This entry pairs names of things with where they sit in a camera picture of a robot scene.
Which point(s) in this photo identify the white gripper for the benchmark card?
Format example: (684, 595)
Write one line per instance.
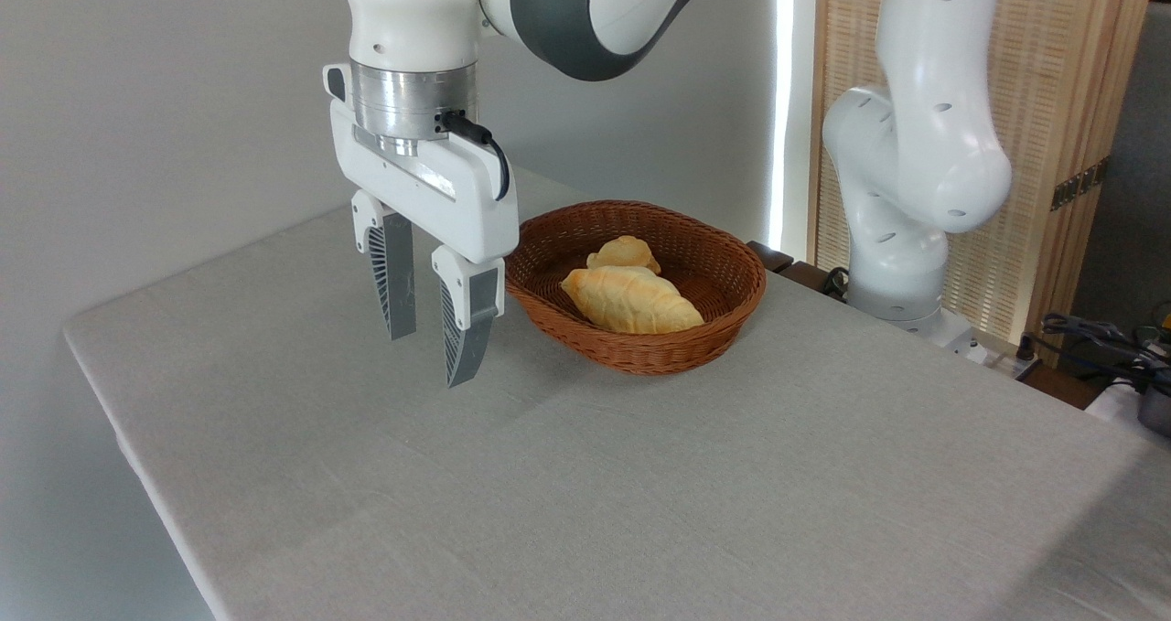
(430, 191)

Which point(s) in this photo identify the long braided bread loaf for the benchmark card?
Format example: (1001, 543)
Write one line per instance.
(631, 301)

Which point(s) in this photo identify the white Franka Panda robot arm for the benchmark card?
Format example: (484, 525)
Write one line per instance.
(915, 164)

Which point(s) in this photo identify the small round bread roll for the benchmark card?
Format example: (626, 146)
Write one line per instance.
(627, 253)

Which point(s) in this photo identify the brown wicker basket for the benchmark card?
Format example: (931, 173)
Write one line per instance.
(723, 328)

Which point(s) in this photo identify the grey tablecloth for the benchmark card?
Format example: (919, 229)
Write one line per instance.
(640, 493)

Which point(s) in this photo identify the dark brown wooden side table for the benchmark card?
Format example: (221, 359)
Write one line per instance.
(794, 269)

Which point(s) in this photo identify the brass screen hinge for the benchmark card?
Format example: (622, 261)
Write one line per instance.
(1079, 183)

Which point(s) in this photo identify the wooden slatted folding screen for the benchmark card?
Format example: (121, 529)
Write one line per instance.
(1052, 54)

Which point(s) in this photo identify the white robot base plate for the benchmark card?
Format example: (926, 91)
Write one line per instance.
(956, 336)

